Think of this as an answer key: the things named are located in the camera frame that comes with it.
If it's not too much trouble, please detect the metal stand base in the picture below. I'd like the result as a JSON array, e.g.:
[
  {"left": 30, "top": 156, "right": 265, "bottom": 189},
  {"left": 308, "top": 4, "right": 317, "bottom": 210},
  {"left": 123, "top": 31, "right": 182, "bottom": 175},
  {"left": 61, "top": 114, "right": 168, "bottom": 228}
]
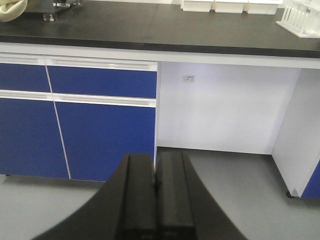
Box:
[{"left": 24, "top": 0, "right": 83, "bottom": 22}]

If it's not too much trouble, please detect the white middle storage bin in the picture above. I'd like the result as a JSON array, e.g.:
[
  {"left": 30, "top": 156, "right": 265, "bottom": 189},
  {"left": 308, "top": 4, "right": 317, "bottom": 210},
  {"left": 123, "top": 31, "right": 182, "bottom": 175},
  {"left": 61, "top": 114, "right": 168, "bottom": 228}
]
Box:
[{"left": 212, "top": 0, "right": 248, "bottom": 14}]

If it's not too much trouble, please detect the white left storage bin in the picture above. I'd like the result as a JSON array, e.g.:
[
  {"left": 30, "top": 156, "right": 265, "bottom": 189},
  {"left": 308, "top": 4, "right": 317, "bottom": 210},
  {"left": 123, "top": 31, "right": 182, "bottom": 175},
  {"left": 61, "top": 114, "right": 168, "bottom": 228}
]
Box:
[{"left": 180, "top": 0, "right": 214, "bottom": 13}]

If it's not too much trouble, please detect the white test tube rack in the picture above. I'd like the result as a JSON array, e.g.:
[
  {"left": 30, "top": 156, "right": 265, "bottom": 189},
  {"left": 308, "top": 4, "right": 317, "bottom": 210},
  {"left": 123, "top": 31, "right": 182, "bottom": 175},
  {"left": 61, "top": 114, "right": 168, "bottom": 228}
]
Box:
[{"left": 276, "top": 0, "right": 320, "bottom": 39}]

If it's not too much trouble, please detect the blue cabinet at right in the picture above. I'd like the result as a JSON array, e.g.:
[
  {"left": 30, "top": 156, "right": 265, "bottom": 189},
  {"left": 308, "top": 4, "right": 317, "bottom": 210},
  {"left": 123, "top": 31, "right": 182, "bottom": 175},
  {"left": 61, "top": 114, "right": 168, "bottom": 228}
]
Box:
[{"left": 301, "top": 162, "right": 320, "bottom": 199}]

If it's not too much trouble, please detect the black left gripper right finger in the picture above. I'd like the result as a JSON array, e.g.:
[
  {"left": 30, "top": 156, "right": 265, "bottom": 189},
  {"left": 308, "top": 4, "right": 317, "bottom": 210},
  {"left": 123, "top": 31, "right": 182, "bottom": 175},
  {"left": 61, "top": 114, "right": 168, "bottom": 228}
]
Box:
[{"left": 155, "top": 151, "right": 246, "bottom": 240}]

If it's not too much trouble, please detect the white storage bin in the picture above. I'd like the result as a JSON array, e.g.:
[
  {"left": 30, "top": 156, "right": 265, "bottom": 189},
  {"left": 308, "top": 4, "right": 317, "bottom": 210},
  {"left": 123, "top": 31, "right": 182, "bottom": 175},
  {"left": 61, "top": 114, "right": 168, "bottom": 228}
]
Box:
[
  {"left": 244, "top": 0, "right": 283, "bottom": 15},
  {"left": 212, "top": 0, "right": 248, "bottom": 14},
  {"left": 180, "top": 0, "right": 214, "bottom": 13}
]

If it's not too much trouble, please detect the small white wall label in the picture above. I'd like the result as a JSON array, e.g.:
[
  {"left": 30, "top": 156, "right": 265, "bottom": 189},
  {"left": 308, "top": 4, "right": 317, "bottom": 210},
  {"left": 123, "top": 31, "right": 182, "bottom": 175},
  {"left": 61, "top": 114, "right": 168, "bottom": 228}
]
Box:
[{"left": 183, "top": 75, "right": 195, "bottom": 83}]

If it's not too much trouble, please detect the white right storage bin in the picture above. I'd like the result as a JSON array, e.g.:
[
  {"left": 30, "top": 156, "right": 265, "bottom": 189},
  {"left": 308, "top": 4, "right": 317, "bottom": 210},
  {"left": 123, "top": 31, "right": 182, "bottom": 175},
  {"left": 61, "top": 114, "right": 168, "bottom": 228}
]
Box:
[{"left": 244, "top": 0, "right": 283, "bottom": 15}]

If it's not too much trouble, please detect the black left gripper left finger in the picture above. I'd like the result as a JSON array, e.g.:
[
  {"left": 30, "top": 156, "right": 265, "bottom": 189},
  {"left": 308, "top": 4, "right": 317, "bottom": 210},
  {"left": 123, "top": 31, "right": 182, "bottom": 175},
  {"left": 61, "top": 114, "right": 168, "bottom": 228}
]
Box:
[{"left": 36, "top": 153, "right": 157, "bottom": 240}]

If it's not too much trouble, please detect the blue white lab cabinet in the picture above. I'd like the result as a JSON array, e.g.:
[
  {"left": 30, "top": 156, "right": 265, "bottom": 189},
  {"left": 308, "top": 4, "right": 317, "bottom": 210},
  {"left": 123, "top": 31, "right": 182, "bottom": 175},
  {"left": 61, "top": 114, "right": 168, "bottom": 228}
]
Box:
[{"left": 0, "top": 43, "right": 159, "bottom": 181}]

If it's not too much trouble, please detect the cream cloth bag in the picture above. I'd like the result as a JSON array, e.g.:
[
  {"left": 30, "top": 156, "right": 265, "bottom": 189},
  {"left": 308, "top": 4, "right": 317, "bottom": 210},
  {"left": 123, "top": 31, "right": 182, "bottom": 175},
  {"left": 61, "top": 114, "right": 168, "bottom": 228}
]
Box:
[{"left": 0, "top": 0, "right": 28, "bottom": 22}]

